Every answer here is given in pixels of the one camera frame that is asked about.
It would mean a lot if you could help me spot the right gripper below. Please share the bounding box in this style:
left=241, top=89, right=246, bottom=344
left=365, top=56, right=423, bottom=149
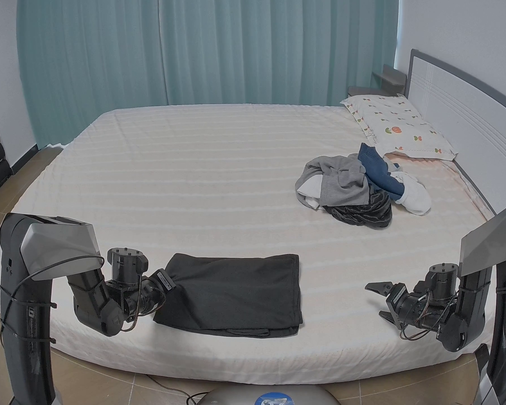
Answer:
left=365, top=281, right=424, bottom=325

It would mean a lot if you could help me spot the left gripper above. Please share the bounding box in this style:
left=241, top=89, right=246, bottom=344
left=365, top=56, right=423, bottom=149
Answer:
left=140, top=268, right=177, bottom=314

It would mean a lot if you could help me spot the black T-shirt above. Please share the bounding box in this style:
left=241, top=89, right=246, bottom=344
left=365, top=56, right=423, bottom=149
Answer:
left=153, top=253, right=303, bottom=338

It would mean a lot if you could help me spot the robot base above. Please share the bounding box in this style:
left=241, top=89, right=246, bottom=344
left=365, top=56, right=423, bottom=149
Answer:
left=196, top=386, right=334, bottom=405

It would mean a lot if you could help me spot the pile of clothes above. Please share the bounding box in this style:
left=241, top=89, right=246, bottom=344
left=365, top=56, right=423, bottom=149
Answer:
left=295, top=143, right=432, bottom=230

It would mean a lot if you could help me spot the bed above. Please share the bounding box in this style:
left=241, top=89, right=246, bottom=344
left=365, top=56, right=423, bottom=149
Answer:
left=0, top=49, right=506, bottom=385

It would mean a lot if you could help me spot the white printed pillow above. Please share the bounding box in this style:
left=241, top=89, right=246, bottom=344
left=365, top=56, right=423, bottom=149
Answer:
left=339, top=93, right=458, bottom=162

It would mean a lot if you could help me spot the grey bedside table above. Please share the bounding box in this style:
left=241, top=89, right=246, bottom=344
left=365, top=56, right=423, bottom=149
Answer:
left=348, top=64, right=407, bottom=97

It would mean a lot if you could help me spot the blue-green curtain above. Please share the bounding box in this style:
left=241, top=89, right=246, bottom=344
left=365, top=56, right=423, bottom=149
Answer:
left=16, top=0, right=169, bottom=149
left=160, top=0, right=401, bottom=107

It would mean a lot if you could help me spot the black cable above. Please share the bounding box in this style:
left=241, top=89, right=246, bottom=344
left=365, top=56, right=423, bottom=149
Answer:
left=145, top=374, right=211, bottom=405

